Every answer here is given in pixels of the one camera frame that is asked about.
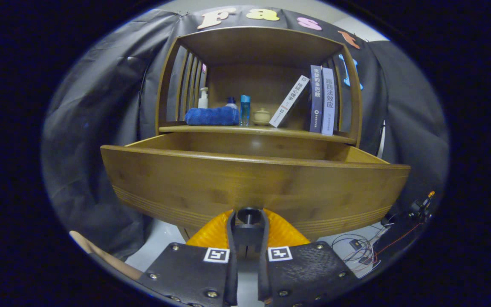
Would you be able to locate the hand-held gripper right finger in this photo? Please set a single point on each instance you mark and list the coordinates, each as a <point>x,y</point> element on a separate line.
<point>301,273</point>

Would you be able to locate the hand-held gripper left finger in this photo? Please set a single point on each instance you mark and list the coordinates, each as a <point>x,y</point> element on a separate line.
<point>194,273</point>

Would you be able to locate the wooden drawer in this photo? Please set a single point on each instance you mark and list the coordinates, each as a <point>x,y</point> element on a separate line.
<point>249,183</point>

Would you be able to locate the wooden countertop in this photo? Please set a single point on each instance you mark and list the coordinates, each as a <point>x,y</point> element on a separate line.
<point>271,130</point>

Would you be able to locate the wooden cabinet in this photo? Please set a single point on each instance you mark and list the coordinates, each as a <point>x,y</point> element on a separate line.
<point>262,47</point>

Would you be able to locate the light wooden curved piece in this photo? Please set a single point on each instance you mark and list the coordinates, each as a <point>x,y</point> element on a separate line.
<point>100,256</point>

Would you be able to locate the black electronic device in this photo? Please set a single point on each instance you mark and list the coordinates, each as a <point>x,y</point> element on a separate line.
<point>416,211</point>

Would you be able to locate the folded blue towel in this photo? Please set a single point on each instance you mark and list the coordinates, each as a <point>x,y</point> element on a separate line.
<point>211,116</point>

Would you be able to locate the beige lidded teacup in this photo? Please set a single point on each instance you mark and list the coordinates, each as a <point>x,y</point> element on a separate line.
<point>261,117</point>

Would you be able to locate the clear blue bottle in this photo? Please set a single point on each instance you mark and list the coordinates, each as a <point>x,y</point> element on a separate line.
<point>245,111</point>

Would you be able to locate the white book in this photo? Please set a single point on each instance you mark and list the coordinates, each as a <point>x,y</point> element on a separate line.
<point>289,101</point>

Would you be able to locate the lavender book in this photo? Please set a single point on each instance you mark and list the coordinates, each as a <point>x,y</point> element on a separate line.
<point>329,102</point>

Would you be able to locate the white pump bottle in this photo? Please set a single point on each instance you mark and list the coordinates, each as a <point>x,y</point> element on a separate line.
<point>203,100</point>

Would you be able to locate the white lotion bottle blue cap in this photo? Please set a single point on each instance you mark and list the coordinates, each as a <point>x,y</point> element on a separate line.
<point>231,102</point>

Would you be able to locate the dark blue book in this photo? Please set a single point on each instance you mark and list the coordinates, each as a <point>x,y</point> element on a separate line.
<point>316,99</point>

